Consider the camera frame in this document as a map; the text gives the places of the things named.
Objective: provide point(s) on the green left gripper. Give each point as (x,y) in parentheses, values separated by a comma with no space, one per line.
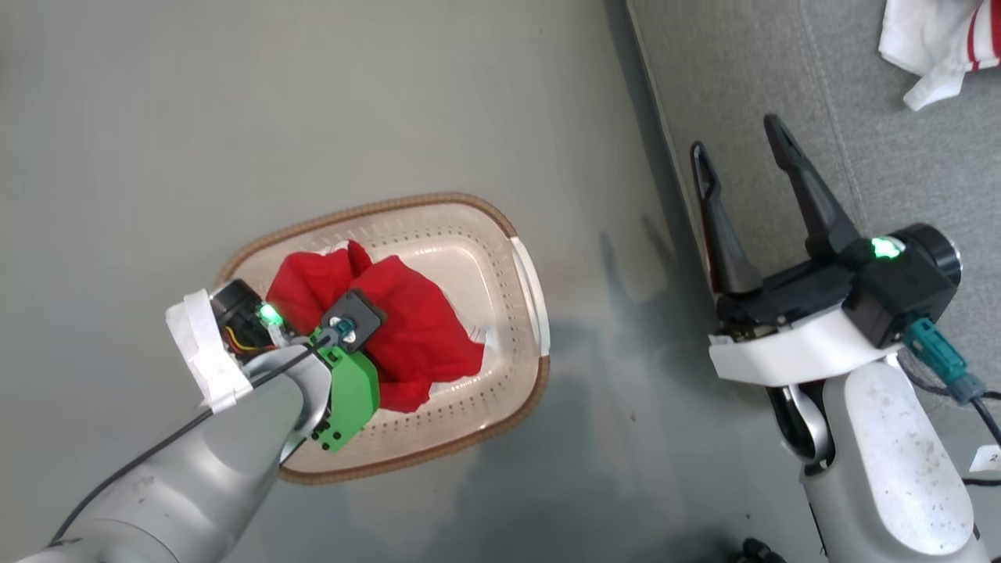
(352,391)

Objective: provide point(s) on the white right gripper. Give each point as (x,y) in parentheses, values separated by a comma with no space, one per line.
(790,348)

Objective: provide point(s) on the red and white jersey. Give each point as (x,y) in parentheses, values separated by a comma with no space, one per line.
(414,313)
(934,43)

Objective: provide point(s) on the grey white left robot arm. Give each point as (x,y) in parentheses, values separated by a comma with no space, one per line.
(195,469)

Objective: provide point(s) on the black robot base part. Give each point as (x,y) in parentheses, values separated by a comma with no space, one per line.
(757,551)

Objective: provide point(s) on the grey fabric sofa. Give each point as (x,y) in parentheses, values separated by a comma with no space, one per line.
(860,94)

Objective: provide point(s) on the white tape wrap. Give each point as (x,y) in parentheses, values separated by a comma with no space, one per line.
(205,352)

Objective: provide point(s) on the white basket with brown rim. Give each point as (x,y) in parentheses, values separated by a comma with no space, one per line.
(500,297)

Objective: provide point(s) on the white paper tag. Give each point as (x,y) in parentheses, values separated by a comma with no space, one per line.
(988,459)

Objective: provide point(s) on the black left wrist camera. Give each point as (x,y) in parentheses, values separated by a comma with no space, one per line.
(353,317)

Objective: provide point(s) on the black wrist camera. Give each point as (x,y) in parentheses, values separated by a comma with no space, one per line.
(353,317)
(899,301)

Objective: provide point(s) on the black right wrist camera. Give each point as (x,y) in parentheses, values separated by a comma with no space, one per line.
(899,301)

